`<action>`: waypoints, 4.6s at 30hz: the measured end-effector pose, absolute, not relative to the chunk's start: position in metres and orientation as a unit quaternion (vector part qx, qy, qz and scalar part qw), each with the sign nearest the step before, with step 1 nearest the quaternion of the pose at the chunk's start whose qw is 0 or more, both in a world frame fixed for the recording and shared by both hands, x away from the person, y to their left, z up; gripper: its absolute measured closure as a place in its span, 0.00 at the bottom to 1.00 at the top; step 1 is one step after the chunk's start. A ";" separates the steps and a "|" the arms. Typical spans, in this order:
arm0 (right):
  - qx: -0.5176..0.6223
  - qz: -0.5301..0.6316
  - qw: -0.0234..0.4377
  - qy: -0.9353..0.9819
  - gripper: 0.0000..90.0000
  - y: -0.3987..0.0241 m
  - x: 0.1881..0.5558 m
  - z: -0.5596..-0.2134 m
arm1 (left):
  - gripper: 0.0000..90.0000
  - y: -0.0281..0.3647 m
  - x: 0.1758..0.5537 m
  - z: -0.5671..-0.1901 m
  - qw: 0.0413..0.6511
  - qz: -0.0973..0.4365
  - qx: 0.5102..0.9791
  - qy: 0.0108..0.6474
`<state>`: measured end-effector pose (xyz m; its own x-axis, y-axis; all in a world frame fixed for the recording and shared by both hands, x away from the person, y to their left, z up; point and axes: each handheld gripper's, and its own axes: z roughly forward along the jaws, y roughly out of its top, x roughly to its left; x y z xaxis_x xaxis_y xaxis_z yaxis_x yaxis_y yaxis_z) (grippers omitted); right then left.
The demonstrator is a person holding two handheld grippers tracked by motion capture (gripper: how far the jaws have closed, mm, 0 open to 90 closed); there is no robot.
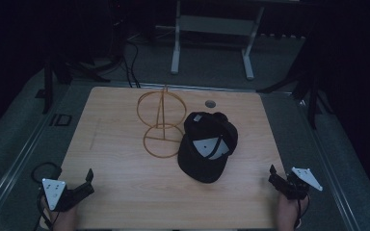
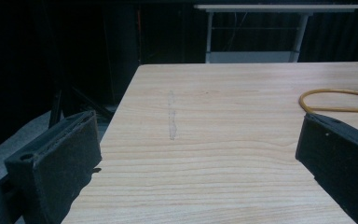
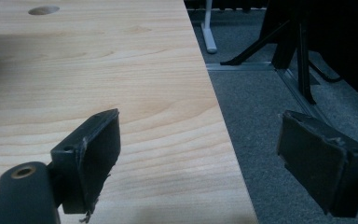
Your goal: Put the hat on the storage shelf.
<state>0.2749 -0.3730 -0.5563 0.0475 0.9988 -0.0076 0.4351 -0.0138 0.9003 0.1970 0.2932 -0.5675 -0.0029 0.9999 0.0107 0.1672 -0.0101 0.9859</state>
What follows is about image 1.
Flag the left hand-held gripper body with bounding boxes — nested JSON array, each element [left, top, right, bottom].
[[40, 177, 85, 213]]

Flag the black rectangular floor bracket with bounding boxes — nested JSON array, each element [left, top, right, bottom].
[[48, 113, 73, 128]]

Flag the white metal desk frame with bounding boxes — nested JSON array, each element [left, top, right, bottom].
[[169, 0, 267, 81]]

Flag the black floor cables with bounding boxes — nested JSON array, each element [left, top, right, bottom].
[[120, 39, 143, 90]]

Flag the round black cable loop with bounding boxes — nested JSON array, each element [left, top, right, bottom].
[[31, 162, 63, 185]]

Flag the person's left hand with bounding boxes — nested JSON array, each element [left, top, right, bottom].
[[40, 199, 79, 231]]

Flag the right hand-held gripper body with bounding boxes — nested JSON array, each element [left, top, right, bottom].
[[280, 167, 324, 202]]

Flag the black baseball cap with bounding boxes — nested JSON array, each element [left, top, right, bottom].
[[176, 111, 239, 185]]

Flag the black tripod stand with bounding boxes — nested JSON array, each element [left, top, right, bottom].
[[34, 57, 112, 116], [255, 61, 334, 131]]

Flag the gold wire hat stand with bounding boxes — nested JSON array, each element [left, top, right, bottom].
[[136, 84, 188, 160]]

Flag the person's right hand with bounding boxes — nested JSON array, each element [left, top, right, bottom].
[[276, 192, 310, 231]]

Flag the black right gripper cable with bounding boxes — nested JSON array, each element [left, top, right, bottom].
[[294, 192, 311, 230]]

